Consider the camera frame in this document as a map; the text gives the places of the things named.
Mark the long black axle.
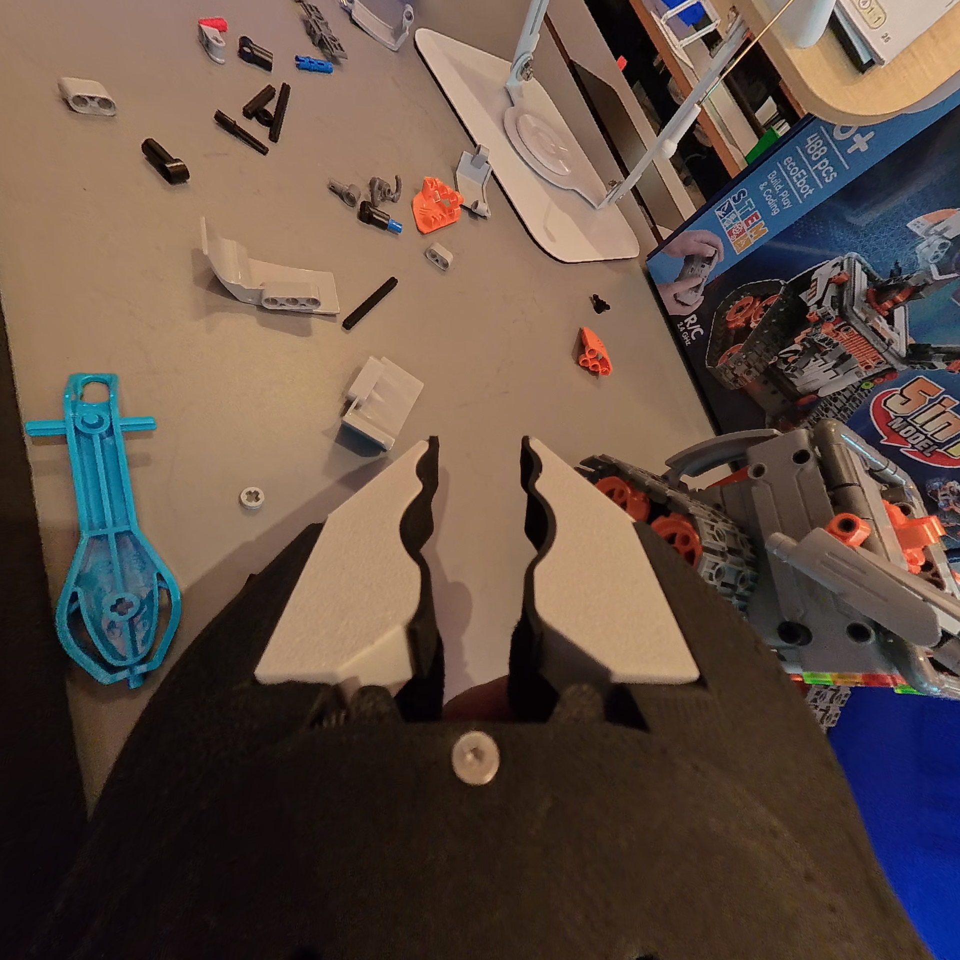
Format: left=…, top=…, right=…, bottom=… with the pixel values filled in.
left=342, top=276, right=399, bottom=331

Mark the orange curved brick piece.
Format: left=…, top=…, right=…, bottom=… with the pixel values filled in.
left=576, top=326, right=614, bottom=376

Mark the black tube connector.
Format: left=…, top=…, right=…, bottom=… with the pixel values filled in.
left=141, top=138, right=191, bottom=186

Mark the short black pin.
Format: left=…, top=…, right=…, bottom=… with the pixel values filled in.
left=213, top=110, right=270, bottom=156

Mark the grey angular panel piece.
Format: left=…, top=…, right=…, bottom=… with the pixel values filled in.
left=339, top=355, right=426, bottom=456

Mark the dark grey brick piece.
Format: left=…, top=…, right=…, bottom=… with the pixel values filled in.
left=298, top=0, right=348, bottom=63

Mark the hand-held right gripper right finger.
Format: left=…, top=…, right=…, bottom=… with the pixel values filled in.
left=508, top=435, right=702, bottom=700

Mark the black dimpled foam mat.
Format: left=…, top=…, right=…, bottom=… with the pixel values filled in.
left=0, top=300, right=87, bottom=960

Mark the grey orange tracked toy vehicle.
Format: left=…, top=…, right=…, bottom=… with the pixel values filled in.
left=576, top=418, right=960, bottom=732

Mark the toy vehicle product box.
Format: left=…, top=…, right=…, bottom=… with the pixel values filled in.
left=645, top=97, right=960, bottom=526

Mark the white book stand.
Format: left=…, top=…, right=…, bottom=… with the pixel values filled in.
left=414, top=0, right=751, bottom=265

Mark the person's right hand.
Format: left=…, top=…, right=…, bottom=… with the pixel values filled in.
left=444, top=675, right=515, bottom=724

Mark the grey oval bushing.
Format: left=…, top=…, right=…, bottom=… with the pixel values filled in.
left=57, top=76, right=119, bottom=117

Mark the orange pin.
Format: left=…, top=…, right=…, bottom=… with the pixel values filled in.
left=411, top=176, right=465, bottom=235

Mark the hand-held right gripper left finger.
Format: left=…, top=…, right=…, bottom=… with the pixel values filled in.
left=253, top=437, right=445, bottom=696

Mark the teal plastic separator tool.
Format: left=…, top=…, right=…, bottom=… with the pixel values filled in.
left=24, top=372, right=183, bottom=689

